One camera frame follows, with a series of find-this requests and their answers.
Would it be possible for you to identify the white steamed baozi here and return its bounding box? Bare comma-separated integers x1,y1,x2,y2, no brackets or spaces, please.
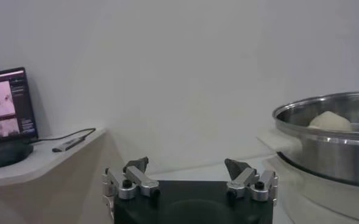
307,110,353,132

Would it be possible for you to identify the cream electric cooker pot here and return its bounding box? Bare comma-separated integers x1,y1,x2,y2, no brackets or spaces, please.
266,155,359,224

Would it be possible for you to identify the open laptop beside mouse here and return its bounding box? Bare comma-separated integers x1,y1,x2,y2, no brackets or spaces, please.
0,66,39,155

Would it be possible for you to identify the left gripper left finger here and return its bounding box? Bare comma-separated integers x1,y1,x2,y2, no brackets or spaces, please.
102,156,161,200

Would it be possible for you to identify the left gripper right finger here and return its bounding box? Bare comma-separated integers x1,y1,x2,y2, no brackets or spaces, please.
224,158,278,202

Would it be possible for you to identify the grey usb hub with cable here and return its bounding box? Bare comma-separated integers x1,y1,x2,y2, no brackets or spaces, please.
29,127,97,153

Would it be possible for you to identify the perforated steel steamer basket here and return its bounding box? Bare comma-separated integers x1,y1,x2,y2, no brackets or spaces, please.
257,90,359,188

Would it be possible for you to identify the white side table with mouse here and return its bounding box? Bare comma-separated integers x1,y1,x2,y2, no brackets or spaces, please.
0,127,107,190

